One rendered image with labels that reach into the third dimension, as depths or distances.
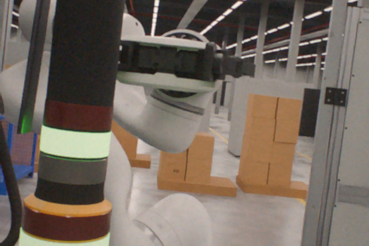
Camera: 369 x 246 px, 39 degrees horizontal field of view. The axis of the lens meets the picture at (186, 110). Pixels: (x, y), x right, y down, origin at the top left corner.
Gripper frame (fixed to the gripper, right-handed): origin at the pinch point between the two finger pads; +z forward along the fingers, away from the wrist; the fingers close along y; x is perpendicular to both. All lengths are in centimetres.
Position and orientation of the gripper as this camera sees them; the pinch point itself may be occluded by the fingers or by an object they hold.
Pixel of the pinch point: (155, 55)
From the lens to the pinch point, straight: 44.2
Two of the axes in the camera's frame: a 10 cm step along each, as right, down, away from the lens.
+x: 1.2, -9.9, -0.5
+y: -9.9, -1.2, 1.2
